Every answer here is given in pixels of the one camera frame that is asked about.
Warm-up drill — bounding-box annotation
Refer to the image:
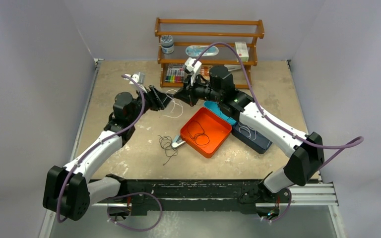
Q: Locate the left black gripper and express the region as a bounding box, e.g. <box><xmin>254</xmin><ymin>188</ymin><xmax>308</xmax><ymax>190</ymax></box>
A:
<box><xmin>128</xmin><ymin>85</ymin><xmax>174</xmax><ymax>124</ymax></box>

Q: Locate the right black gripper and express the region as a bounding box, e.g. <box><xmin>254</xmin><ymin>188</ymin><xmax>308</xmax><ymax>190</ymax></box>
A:
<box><xmin>175</xmin><ymin>72</ymin><xmax>223</xmax><ymax>108</ymax></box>

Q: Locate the white cable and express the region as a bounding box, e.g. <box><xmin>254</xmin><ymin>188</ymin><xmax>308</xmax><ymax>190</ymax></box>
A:
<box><xmin>238</xmin><ymin>123</ymin><xmax>270</xmax><ymax>145</ymax></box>
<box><xmin>162</xmin><ymin>89</ymin><xmax>185</xmax><ymax>119</ymax></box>

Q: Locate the light blue tray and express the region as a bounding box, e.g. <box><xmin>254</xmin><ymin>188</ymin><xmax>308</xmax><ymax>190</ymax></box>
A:
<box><xmin>203</xmin><ymin>101</ymin><xmax>237</xmax><ymax>126</ymax></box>

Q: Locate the orange tray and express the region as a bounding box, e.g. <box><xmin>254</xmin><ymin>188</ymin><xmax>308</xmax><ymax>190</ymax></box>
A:
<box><xmin>180</xmin><ymin>107</ymin><xmax>232</xmax><ymax>158</ymax></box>

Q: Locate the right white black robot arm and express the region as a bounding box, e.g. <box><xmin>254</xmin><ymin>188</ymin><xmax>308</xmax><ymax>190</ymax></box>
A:
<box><xmin>174</xmin><ymin>65</ymin><xmax>324</xmax><ymax>202</ymax></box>

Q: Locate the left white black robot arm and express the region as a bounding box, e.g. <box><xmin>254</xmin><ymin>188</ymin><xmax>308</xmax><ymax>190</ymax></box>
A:
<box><xmin>43</xmin><ymin>85</ymin><xmax>173</xmax><ymax>221</ymax></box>

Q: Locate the marker pen pack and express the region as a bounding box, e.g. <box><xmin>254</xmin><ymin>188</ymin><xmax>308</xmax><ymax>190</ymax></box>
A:
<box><xmin>164</xmin><ymin>64</ymin><xmax>185</xmax><ymax>83</ymax></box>

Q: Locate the orange snack packet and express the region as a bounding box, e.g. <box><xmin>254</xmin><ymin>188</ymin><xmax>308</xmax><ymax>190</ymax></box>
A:
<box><xmin>200</xmin><ymin>65</ymin><xmax>212</xmax><ymax>79</ymax></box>

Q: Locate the blue oval blister pack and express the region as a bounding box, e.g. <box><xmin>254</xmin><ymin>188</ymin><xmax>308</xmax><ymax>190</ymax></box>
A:
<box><xmin>185</xmin><ymin>45</ymin><xmax>219</xmax><ymax>58</ymax></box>

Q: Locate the white blue jar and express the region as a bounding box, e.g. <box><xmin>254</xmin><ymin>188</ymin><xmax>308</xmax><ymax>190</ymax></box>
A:
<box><xmin>160</xmin><ymin>35</ymin><xmax>174</xmax><ymax>54</ymax></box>

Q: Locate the wooden shelf rack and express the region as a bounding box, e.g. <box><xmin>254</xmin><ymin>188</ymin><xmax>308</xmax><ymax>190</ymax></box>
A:
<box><xmin>154</xmin><ymin>18</ymin><xmax>264</xmax><ymax>87</ymax></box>

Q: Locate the white red small box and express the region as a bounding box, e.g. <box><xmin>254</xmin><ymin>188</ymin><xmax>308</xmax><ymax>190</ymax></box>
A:
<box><xmin>235</xmin><ymin>42</ymin><xmax>249</xmax><ymax>62</ymax></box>

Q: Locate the dark blue tray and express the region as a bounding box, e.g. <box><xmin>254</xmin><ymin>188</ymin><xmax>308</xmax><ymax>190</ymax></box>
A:
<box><xmin>232</xmin><ymin>122</ymin><xmax>272</xmax><ymax>154</ymax></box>

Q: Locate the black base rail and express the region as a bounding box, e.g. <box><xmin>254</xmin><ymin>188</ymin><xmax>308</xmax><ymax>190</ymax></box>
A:
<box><xmin>85</xmin><ymin>178</ymin><xmax>339</xmax><ymax>218</ymax></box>

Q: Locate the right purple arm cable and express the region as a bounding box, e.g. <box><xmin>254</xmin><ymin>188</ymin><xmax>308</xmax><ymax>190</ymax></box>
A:
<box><xmin>192</xmin><ymin>42</ymin><xmax>365</xmax><ymax>172</ymax></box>

